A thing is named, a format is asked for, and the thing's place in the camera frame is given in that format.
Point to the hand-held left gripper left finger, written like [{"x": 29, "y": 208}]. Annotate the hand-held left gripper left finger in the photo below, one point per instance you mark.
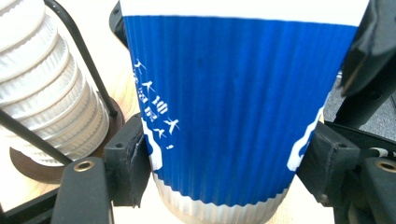
[{"x": 124, "y": 161}]

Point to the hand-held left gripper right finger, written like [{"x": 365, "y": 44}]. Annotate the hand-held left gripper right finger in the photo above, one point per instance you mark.
[{"x": 327, "y": 161}]

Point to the stack of white cup lids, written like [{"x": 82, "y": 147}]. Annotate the stack of white cup lids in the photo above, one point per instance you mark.
[{"x": 43, "y": 87}]

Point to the blue and white paper cup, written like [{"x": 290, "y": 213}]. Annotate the blue and white paper cup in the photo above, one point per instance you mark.
[{"x": 236, "y": 109}]

